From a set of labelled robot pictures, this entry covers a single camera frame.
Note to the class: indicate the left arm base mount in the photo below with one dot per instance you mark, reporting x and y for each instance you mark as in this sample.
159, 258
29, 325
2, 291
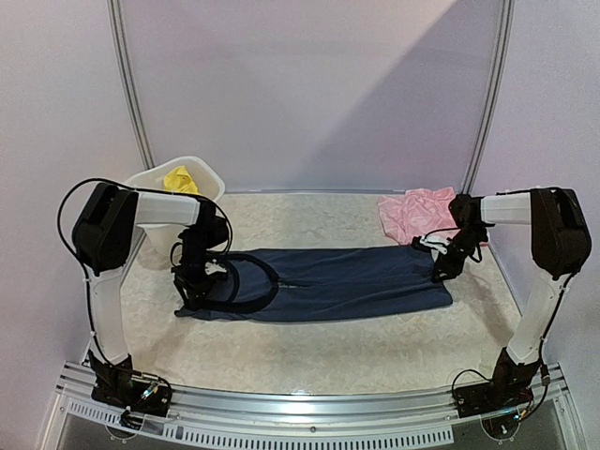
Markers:
124, 387

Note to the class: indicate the pink patterned shorts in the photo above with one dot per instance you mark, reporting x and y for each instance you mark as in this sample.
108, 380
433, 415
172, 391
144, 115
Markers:
416, 213

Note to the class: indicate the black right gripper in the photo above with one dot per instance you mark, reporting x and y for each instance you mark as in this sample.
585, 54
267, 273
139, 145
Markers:
450, 261

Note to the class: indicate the yellow garment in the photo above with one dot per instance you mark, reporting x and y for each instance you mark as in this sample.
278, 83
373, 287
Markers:
179, 180

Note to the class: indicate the aluminium frame post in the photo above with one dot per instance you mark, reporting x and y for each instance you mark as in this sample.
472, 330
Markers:
124, 64
494, 83

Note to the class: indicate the dark blue garment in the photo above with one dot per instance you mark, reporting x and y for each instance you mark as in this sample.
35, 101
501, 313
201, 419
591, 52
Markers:
313, 285

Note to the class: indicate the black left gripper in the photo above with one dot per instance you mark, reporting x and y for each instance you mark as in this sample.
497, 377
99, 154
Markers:
192, 286

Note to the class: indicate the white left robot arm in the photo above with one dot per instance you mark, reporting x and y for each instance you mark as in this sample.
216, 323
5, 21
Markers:
103, 236

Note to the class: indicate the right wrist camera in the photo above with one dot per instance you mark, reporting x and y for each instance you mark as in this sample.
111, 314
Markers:
431, 243

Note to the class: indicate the left aluminium frame post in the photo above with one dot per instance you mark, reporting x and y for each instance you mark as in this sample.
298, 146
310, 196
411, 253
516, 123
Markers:
124, 64

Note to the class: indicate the white plastic laundry basket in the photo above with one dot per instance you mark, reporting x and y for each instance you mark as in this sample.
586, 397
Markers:
163, 231

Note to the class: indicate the aluminium front rail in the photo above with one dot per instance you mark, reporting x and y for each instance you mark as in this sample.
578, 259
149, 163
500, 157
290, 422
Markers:
211, 419

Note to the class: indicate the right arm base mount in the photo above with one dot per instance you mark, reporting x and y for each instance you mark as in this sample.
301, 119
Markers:
508, 387

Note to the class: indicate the right aluminium frame post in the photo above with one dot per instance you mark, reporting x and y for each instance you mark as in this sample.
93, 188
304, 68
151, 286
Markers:
494, 83

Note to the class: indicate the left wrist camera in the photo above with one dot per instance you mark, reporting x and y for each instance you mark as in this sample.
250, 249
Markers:
216, 271

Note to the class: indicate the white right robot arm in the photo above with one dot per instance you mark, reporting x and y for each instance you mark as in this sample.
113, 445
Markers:
560, 245

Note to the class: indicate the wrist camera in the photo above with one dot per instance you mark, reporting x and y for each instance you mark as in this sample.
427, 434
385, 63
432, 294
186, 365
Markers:
216, 271
431, 243

